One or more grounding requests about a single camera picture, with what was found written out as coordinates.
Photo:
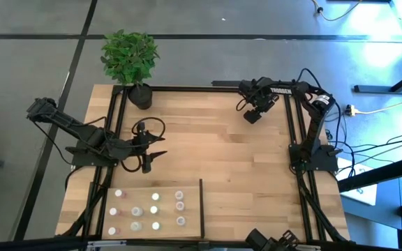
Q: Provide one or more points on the small clear medicine bottle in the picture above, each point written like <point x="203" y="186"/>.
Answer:
<point x="180" y="205"/>
<point x="179" y="195"/>

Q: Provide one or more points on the black desk foot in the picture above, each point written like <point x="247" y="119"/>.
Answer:
<point x="382" y="89"/>

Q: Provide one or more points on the white capped medicine bottle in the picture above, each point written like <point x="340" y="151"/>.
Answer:
<point x="113" y="211"/>

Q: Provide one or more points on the white box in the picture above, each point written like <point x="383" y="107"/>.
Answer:
<point x="365" y="193"/>

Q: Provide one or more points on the green tinted white capped bottle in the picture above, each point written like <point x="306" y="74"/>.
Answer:
<point x="155" y="196"/>

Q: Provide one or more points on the black shelf divider frame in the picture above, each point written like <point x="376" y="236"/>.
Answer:
<point x="201" y="209"/>

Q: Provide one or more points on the green artificial plant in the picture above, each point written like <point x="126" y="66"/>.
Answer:
<point x="129" y="57"/>

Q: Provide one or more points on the black bar device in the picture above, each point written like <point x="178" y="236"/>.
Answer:
<point x="225" y="83"/>

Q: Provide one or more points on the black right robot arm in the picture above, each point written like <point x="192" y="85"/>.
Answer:
<point x="284" y="89"/>

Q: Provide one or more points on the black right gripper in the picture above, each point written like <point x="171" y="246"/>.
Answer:
<point x="258" y="97"/>

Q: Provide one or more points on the teal bottle with white cap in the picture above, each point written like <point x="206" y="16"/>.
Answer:
<point x="156" y="225"/>
<point x="154" y="209"/>

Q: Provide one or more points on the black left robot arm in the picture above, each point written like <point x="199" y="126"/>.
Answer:
<point x="68" y="121"/>

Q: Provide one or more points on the wooden shelf board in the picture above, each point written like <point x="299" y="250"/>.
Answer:
<point x="167" y="212"/>

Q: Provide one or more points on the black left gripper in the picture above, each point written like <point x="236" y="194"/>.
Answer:
<point x="141" y="146"/>

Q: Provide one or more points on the pink bottle with white cap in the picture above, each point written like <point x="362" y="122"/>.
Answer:
<point x="112" y="230"/>
<point x="118" y="192"/>

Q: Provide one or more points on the black aluminium table frame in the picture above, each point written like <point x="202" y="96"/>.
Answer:
<point x="201" y="89"/>

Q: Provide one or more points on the yellow white power adaptor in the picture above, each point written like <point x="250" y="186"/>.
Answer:
<point x="351" y="111"/>

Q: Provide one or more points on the silver metal bracket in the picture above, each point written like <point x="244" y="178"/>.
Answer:
<point x="311" y="248"/>
<point x="103" y="245"/>

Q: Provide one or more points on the clear bottle with mixed pills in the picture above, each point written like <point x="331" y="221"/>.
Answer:
<point x="180" y="220"/>

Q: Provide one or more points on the white translucent medicine bottle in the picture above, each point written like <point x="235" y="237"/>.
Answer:
<point x="135" y="226"/>

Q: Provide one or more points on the wide clear medicine bottle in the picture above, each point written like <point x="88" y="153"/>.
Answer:
<point x="137" y="211"/>

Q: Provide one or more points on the black mechanical device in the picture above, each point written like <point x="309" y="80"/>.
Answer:
<point x="264" y="242"/>

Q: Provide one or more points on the black plant pot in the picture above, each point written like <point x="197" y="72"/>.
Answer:
<point x="141" y="97"/>

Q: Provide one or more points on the black shelf end frame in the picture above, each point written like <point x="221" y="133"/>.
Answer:
<point x="91" y="195"/>

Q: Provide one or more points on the black desk crossbeam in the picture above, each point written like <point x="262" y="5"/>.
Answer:
<point x="379" y="173"/>

